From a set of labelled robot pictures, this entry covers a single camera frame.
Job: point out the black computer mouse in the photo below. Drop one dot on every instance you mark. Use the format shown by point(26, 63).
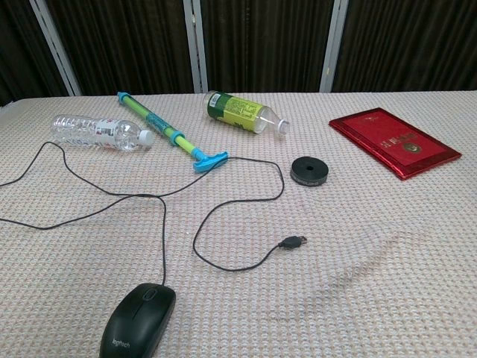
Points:
point(138, 324)

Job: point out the green label plastic bottle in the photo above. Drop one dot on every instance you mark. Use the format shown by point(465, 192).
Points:
point(234, 110)

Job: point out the black tape roll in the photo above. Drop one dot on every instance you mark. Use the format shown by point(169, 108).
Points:
point(316, 168)

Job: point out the green blue toy water pump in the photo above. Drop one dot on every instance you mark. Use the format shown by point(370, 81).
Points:
point(156, 121)

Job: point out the beige woven tablecloth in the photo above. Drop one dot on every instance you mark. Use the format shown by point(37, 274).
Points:
point(335, 261)

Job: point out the dark screen panel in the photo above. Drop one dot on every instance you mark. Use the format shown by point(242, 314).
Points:
point(123, 44)
point(18, 48)
point(261, 44)
point(410, 44)

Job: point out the clear plastic water bottle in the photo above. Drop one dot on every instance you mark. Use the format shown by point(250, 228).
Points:
point(93, 130)

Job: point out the red certificate booklet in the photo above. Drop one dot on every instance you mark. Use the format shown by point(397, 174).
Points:
point(391, 141)

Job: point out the white screen frame post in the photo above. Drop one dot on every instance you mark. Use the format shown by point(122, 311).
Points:
point(56, 48)
point(332, 48)
point(197, 56)

